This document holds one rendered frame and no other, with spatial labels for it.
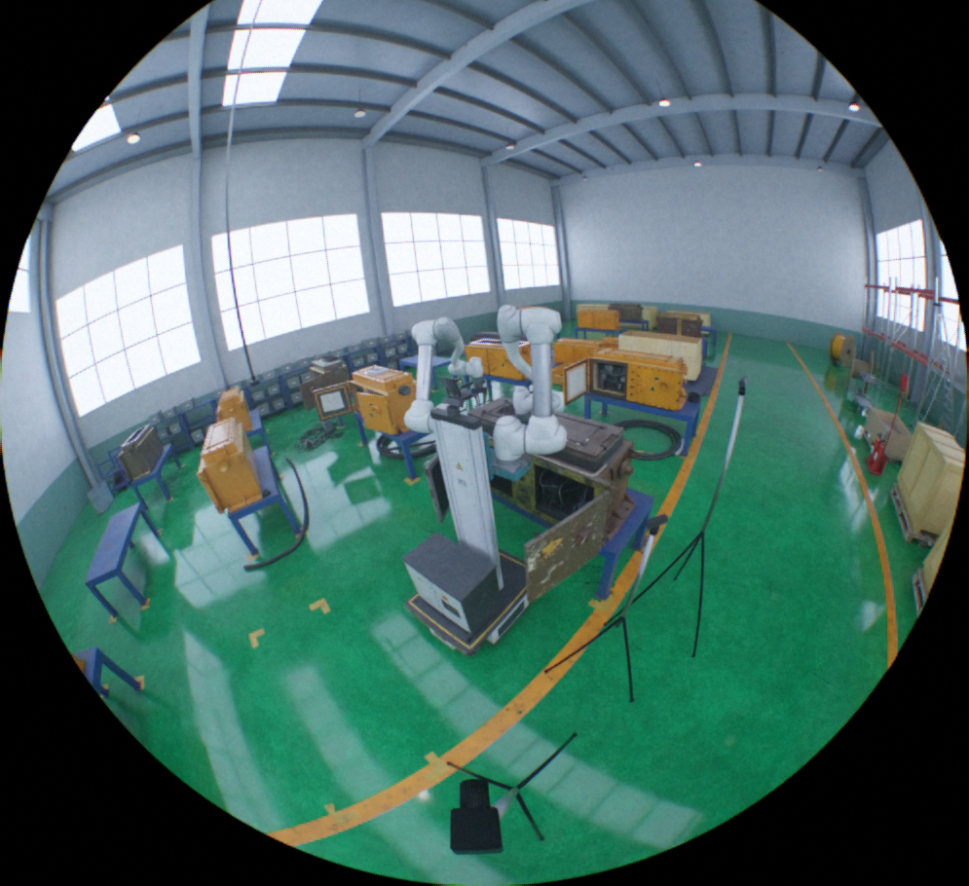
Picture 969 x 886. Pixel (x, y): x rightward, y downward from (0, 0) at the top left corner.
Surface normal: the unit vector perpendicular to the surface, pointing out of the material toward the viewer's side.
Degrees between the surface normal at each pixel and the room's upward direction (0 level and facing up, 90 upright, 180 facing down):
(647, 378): 90
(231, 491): 90
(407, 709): 0
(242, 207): 90
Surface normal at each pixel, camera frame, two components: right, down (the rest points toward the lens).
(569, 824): -0.11, -0.93
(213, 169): 0.69, 0.18
